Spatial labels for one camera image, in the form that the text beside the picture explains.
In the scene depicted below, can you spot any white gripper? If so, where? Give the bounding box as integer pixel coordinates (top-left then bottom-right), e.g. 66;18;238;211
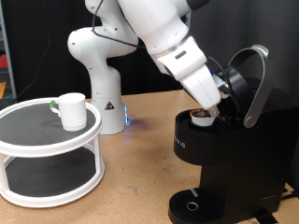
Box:
180;63;222;119

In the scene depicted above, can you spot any orange rimmed white coffee pod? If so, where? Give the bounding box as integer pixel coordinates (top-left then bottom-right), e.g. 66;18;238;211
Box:
189;108;217;128

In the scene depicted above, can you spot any silver handled Keurig lid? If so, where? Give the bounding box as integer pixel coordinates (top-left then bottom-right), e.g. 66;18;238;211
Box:
211;44;278;129

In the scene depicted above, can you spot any black Keurig coffee machine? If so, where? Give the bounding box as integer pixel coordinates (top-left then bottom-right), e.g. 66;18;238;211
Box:
167;44;299;224

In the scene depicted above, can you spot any grey partition panel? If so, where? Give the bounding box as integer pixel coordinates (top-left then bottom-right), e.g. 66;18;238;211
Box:
183;0;299;190

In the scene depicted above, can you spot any white two-tier turntable stand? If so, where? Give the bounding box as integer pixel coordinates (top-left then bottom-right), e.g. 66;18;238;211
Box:
0;97;106;209

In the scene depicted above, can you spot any black machine power cord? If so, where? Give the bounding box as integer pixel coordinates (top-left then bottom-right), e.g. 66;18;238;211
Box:
279;186;299;202

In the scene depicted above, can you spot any black camera cable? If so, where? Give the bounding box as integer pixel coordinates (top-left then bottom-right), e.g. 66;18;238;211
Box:
92;0;148;49

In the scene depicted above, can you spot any white mug green taped handle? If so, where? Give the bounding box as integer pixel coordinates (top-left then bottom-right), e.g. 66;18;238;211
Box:
50;92;88;133

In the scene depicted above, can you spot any black hanging background cable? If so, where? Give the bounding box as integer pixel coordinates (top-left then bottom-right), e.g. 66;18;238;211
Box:
13;0;51;102

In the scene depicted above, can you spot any grey metal frame post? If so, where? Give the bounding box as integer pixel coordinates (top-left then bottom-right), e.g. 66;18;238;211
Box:
0;0;17;99

